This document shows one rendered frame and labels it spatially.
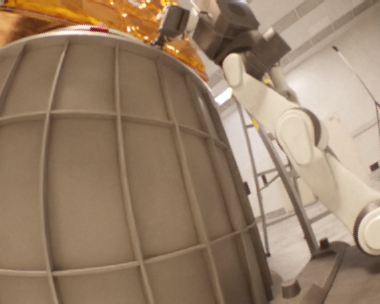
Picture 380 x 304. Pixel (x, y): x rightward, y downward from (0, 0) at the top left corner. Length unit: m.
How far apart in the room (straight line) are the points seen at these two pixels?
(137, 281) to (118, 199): 0.19
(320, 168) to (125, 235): 0.49
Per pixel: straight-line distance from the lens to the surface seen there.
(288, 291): 0.51
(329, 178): 0.54
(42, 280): 0.48
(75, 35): 0.81
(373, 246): 0.53
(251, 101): 0.67
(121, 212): 0.46
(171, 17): 0.97
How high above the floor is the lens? 0.44
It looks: 23 degrees up
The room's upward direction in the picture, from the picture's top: 15 degrees counter-clockwise
